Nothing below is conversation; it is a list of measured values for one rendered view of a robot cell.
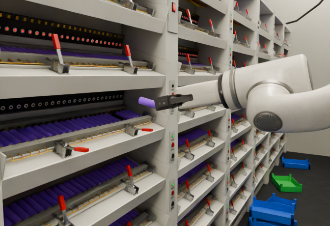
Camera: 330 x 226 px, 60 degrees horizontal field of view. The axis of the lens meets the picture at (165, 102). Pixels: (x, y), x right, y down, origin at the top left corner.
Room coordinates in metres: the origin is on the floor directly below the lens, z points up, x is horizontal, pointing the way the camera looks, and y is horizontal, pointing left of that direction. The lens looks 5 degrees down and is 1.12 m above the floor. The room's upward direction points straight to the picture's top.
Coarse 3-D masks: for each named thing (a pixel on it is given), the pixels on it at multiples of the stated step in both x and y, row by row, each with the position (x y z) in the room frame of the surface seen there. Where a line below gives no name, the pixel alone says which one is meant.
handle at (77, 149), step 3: (66, 144) 0.65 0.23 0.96; (66, 147) 0.64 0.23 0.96; (69, 147) 0.64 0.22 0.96; (72, 147) 0.64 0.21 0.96; (75, 147) 0.63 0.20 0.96; (78, 147) 0.63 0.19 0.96; (81, 147) 0.63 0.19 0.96; (84, 147) 0.63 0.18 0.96; (75, 150) 0.63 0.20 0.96; (78, 150) 0.62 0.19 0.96; (81, 150) 0.62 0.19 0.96; (84, 150) 0.61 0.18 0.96; (87, 150) 0.62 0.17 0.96
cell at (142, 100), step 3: (141, 99) 0.71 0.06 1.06; (144, 99) 0.71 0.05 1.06; (147, 99) 0.71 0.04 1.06; (138, 102) 0.71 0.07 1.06; (141, 102) 0.71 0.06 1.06; (144, 102) 0.70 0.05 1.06; (147, 102) 0.70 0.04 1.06; (150, 102) 0.70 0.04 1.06; (153, 102) 0.69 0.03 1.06; (147, 105) 0.70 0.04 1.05; (150, 105) 0.70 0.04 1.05; (153, 105) 0.69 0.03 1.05
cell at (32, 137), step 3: (18, 129) 0.68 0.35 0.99; (21, 129) 0.68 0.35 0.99; (24, 129) 0.68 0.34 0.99; (21, 132) 0.67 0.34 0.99; (24, 132) 0.67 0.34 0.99; (27, 132) 0.67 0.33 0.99; (24, 135) 0.67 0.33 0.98; (27, 135) 0.66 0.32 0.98; (30, 135) 0.66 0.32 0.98; (33, 135) 0.67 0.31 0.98; (30, 138) 0.66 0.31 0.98; (33, 138) 0.66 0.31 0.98; (36, 138) 0.66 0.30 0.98
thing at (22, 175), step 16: (16, 112) 0.72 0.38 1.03; (32, 112) 0.76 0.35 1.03; (48, 112) 0.80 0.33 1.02; (144, 112) 1.05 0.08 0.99; (160, 112) 1.04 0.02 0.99; (160, 128) 1.01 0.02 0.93; (80, 144) 0.73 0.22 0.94; (96, 144) 0.75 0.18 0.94; (112, 144) 0.78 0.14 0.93; (128, 144) 0.85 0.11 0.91; (144, 144) 0.93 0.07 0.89; (0, 160) 0.51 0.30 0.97; (32, 160) 0.60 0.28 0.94; (48, 160) 0.61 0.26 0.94; (64, 160) 0.63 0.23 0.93; (80, 160) 0.68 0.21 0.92; (96, 160) 0.73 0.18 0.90; (16, 176) 0.53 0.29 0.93; (32, 176) 0.57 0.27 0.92; (48, 176) 0.60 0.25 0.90; (16, 192) 0.54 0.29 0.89
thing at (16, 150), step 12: (132, 120) 0.94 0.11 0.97; (144, 120) 1.00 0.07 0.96; (72, 132) 0.73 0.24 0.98; (84, 132) 0.75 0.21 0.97; (96, 132) 0.79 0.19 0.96; (24, 144) 0.61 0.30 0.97; (36, 144) 0.62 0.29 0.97; (48, 144) 0.65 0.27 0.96; (72, 144) 0.70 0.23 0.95; (12, 156) 0.58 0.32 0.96
